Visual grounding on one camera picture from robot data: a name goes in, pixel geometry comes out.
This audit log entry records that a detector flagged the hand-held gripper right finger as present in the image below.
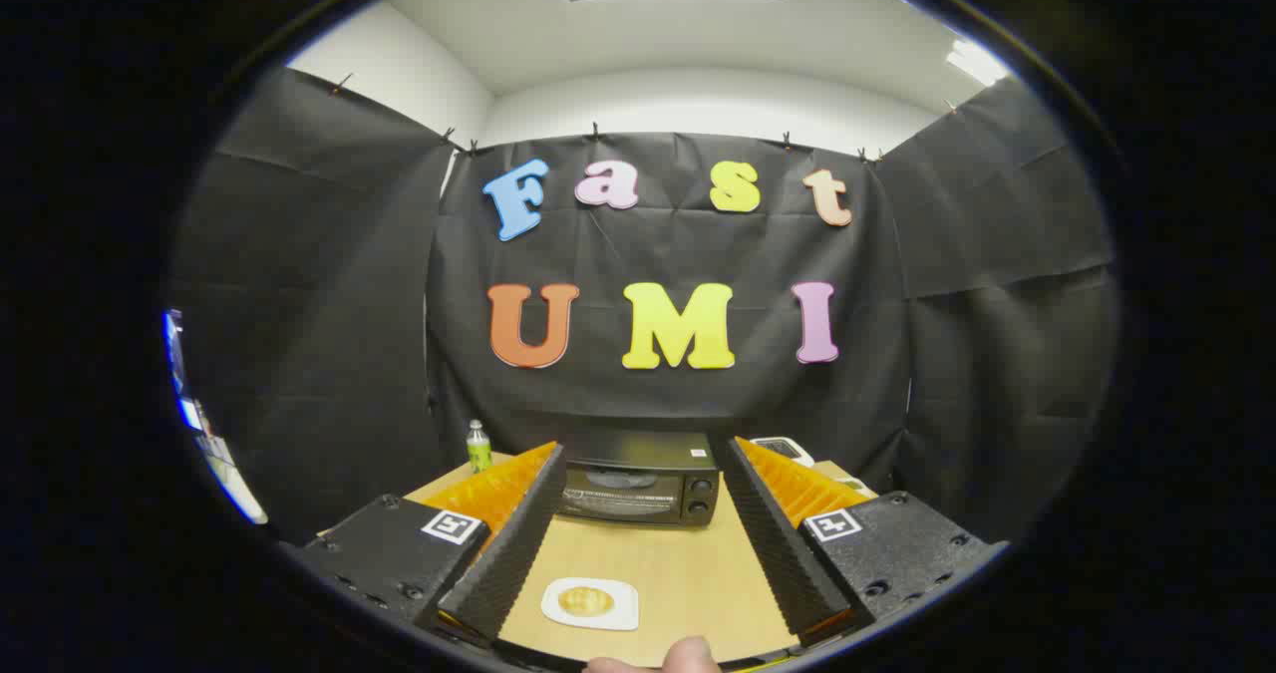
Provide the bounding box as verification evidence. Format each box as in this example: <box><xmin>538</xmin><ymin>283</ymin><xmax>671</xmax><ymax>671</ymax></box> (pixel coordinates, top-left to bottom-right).
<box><xmin>710</xmin><ymin>436</ymin><xmax>1008</xmax><ymax>646</ymax></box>

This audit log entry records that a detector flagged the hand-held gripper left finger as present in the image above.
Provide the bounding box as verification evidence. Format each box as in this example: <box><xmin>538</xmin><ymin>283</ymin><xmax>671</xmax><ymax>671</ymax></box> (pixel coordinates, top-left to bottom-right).
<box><xmin>299</xmin><ymin>441</ymin><xmax>567</xmax><ymax>649</ymax></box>

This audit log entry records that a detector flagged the golden bread roll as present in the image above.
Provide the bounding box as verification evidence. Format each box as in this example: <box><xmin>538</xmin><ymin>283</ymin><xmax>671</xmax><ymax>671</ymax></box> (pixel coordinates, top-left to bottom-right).
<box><xmin>558</xmin><ymin>585</ymin><xmax>615</xmax><ymax>617</ymax></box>

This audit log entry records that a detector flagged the white square plate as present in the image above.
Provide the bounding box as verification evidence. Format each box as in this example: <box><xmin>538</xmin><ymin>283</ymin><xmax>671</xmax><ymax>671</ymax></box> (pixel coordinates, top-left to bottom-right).
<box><xmin>541</xmin><ymin>577</ymin><xmax>640</xmax><ymax>632</ymax></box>

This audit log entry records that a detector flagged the black toaster oven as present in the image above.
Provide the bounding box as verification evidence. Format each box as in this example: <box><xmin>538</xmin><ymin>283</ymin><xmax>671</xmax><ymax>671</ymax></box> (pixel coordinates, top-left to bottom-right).
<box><xmin>556</xmin><ymin>432</ymin><xmax>721</xmax><ymax>527</ymax></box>

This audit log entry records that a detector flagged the white pop-up toaster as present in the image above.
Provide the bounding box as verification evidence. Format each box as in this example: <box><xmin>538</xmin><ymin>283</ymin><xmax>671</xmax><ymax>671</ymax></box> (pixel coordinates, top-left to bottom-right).
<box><xmin>750</xmin><ymin>436</ymin><xmax>815</xmax><ymax>469</ymax></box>

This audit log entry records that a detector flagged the black backdrop cloth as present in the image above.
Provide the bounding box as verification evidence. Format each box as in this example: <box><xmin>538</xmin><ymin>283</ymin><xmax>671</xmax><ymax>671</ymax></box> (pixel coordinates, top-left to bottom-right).
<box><xmin>167</xmin><ymin>67</ymin><xmax>1119</xmax><ymax>544</ymax></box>

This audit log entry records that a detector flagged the small ceiling light panel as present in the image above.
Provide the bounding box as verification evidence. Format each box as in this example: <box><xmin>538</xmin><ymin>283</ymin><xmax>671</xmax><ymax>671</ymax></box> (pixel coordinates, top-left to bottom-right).
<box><xmin>945</xmin><ymin>39</ymin><xmax>1010</xmax><ymax>86</ymax></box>

